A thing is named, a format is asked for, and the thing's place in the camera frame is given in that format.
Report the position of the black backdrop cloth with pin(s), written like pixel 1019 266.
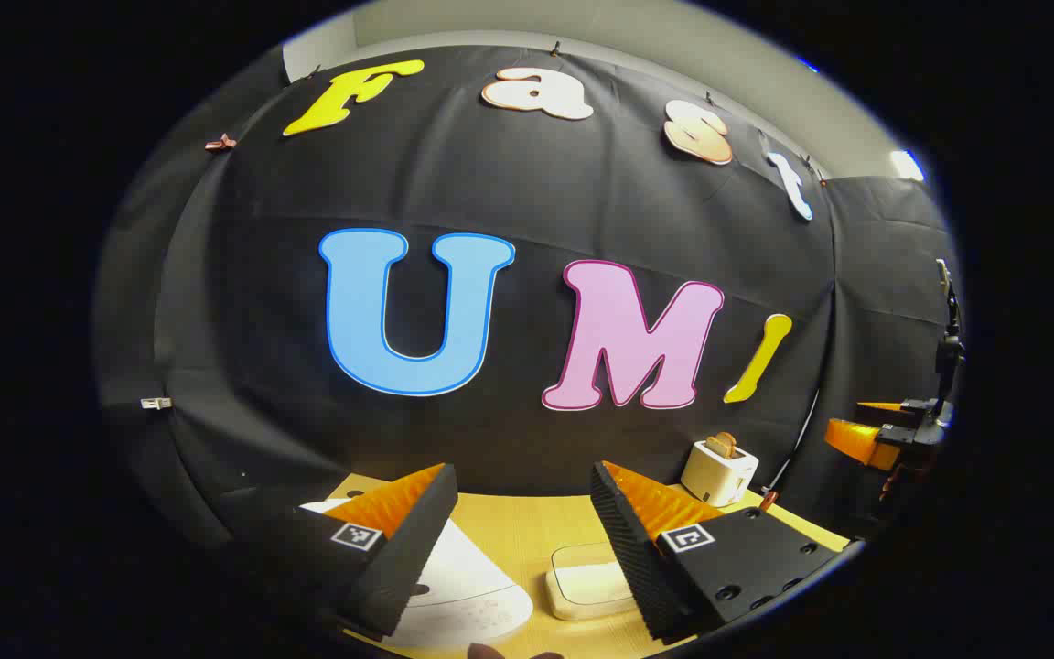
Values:
pixel 509 183

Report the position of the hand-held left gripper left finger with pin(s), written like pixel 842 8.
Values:
pixel 417 531

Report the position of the white toaster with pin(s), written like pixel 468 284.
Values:
pixel 717 476

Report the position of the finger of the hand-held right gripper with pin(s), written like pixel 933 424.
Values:
pixel 856 442
pixel 879 406

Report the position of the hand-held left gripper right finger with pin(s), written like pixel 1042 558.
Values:
pixel 623 540

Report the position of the white backdrop clip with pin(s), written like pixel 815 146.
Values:
pixel 156 403

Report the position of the white rice cooker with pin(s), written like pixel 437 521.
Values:
pixel 472 586

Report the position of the copper backdrop clip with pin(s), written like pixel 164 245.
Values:
pixel 220 143

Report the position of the clear plastic rice container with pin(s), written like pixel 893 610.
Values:
pixel 582 586

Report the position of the brown toast slice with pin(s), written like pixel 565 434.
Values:
pixel 722 445

